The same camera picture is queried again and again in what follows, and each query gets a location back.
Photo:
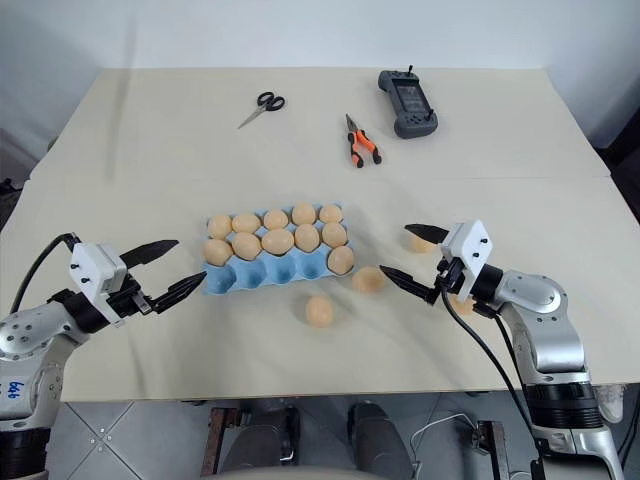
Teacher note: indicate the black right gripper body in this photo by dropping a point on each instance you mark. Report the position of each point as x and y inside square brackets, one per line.
[450, 277]

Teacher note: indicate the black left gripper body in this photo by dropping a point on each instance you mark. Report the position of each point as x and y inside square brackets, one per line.
[127, 300]

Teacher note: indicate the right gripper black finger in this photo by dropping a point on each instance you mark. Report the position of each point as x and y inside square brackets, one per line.
[410, 282]
[430, 233]

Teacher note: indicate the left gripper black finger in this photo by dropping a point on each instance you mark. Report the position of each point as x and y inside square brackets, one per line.
[150, 251]
[177, 292]

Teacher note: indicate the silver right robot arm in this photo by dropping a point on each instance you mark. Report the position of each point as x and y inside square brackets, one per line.
[550, 320]

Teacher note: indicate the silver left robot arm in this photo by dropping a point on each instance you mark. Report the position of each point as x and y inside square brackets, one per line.
[25, 330]

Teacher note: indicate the blue egg carton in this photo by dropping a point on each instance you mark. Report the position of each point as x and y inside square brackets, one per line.
[265, 275]

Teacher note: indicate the beige egg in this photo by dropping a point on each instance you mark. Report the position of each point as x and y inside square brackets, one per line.
[275, 219]
[319, 311]
[421, 245]
[462, 306]
[304, 213]
[307, 236]
[218, 252]
[219, 226]
[368, 279]
[245, 223]
[330, 213]
[334, 233]
[340, 260]
[277, 241]
[246, 245]

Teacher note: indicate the orange and black pliers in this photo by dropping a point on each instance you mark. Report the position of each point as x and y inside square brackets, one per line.
[361, 140]

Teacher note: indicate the grey handheld remote controller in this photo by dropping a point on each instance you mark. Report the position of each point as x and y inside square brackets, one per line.
[412, 102]

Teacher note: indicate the dark background object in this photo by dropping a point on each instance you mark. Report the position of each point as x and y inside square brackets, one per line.
[9, 187]

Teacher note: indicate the white shoe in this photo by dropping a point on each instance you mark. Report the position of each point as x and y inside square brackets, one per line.
[611, 402]

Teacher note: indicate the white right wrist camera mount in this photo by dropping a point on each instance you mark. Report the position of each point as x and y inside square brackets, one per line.
[470, 250]

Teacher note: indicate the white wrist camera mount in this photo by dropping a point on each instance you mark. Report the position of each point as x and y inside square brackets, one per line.
[95, 267]
[470, 250]

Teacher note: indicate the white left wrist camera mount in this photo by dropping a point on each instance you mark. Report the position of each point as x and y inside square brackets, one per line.
[95, 267]

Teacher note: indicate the brown table frame bar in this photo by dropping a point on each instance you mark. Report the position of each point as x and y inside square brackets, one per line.
[492, 450]
[220, 440]

